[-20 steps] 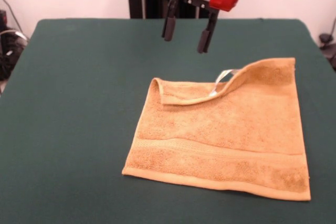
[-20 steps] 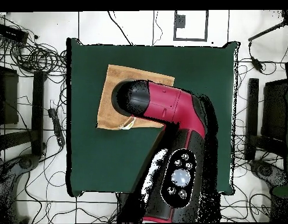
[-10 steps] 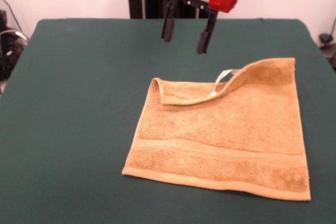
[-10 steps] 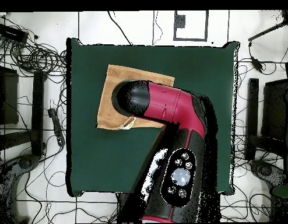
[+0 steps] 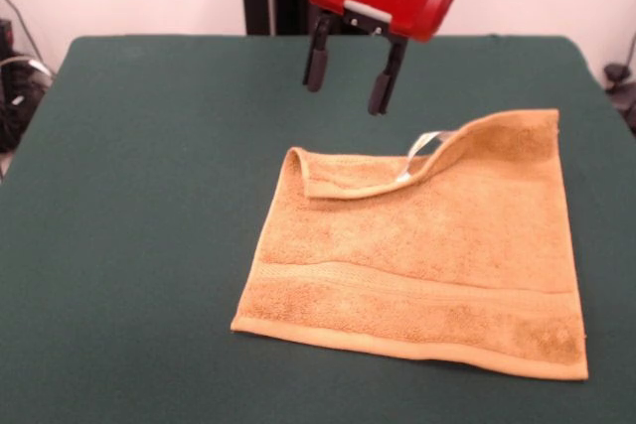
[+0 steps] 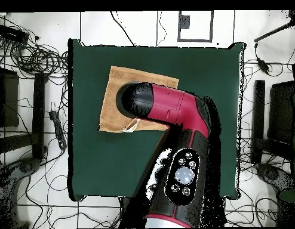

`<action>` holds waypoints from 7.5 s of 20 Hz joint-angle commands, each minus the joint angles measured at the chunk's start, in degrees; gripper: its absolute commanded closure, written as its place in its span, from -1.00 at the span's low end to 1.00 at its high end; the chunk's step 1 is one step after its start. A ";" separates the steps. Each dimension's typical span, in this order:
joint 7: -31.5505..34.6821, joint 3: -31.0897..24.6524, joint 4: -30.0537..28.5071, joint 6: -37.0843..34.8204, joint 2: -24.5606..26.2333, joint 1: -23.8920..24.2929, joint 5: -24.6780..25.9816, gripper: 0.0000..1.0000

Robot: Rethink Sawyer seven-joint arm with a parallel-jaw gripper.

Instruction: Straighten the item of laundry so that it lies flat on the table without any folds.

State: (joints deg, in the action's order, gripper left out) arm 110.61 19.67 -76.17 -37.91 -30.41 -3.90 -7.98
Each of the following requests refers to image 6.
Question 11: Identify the tangle of black cables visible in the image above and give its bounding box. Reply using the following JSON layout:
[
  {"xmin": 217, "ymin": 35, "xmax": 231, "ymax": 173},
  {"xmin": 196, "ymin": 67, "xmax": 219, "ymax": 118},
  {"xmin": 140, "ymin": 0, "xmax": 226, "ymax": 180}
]
[{"xmin": 0, "ymin": 35, "xmax": 69, "ymax": 79}]

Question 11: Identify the dark green tablecloth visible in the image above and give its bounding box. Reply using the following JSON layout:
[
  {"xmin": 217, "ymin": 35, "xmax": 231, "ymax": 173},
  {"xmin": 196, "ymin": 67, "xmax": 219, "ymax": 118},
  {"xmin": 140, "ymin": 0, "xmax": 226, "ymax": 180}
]
[{"xmin": 67, "ymin": 38, "xmax": 246, "ymax": 202}]

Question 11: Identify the grey caster foot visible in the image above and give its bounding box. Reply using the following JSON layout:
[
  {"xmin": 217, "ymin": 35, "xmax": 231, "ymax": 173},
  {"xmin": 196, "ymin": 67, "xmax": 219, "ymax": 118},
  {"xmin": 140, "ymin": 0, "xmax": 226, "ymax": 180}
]
[
  {"xmin": 0, "ymin": 157, "xmax": 42, "ymax": 189},
  {"xmin": 255, "ymin": 162, "xmax": 295, "ymax": 193}
]

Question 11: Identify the black stand bar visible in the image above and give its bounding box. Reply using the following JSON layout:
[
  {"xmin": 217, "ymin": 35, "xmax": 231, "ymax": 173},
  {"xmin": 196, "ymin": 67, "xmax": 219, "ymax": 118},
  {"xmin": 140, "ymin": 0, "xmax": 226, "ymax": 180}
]
[
  {"xmin": 250, "ymin": 79, "xmax": 266, "ymax": 165},
  {"xmin": 32, "ymin": 72, "xmax": 48, "ymax": 160}
]

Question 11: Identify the dark rectangular panel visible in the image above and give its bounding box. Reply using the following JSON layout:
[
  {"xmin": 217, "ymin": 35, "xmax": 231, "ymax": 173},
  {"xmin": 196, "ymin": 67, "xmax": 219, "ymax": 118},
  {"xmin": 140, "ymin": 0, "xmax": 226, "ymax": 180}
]
[
  {"xmin": 267, "ymin": 80, "xmax": 295, "ymax": 144},
  {"xmin": 0, "ymin": 67, "xmax": 20, "ymax": 128}
]

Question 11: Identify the small grey box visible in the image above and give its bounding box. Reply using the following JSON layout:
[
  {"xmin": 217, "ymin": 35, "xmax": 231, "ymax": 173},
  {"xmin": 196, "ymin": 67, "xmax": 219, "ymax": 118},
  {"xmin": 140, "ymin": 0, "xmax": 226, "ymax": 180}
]
[{"xmin": 178, "ymin": 14, "xmax": 191, "ymax": 30}]

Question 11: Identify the black electronics box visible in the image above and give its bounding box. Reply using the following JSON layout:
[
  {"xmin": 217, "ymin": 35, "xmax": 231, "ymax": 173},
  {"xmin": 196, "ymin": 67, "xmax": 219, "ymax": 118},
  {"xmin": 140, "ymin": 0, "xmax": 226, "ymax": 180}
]
[{"xmin": 0, "ymin": 24, "xmax": 30, "ymax": 45}]

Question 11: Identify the long black power strip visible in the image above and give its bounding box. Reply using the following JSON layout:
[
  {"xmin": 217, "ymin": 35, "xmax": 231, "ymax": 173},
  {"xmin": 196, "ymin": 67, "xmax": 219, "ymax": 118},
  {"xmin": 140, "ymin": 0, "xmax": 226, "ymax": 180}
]
[{"xmin": 48, "ymin": 110, "xmax": 67, "ymax": 150}]

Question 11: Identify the grey square frame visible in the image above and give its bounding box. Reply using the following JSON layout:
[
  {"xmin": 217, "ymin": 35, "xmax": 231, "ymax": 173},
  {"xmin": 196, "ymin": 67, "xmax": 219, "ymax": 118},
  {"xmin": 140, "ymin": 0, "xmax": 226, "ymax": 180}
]
[{"xmin": 177, "ymin": 10, "xmax": 214, "ymax": 44}]

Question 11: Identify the black pole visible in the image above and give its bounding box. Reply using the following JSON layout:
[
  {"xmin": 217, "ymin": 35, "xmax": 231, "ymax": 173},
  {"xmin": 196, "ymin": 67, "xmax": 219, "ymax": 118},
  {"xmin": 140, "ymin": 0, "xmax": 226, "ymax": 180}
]
[{"xmin": 254, "ymin": 20, "xmax": 295, "ymax": 44}]

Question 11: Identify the yellow terry towel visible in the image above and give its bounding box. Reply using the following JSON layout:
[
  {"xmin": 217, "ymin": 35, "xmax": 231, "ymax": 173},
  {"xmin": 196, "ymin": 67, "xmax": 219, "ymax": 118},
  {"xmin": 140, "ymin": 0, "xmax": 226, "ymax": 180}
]
[{"xmin": 99, "ymin": 66, "xmax": 180, "ymax": 134}]

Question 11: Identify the black power adapter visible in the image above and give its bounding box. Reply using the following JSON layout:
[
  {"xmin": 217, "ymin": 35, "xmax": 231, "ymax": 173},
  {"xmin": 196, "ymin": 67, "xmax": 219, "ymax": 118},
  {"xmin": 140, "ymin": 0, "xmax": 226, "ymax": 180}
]
[{"xmin": 256, "ymin": 57, "xmax": 271, "ymax": 75}]

